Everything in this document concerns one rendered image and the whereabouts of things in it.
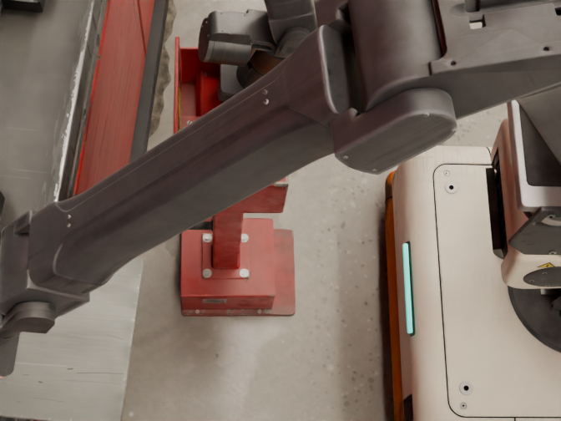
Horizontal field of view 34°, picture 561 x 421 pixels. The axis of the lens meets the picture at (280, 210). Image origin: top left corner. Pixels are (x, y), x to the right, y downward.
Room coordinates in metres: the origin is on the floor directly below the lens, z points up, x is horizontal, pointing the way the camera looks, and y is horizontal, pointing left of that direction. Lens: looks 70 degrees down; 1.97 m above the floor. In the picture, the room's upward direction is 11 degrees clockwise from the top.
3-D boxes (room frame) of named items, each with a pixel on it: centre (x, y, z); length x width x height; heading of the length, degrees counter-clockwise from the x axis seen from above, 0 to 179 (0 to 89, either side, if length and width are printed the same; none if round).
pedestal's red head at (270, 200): (0.56, 0.09, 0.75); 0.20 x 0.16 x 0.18; 12
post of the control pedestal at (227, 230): (0.56, 0.09, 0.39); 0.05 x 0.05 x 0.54; 12
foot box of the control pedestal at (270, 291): (0.57, 0.06, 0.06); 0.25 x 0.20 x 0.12; 102
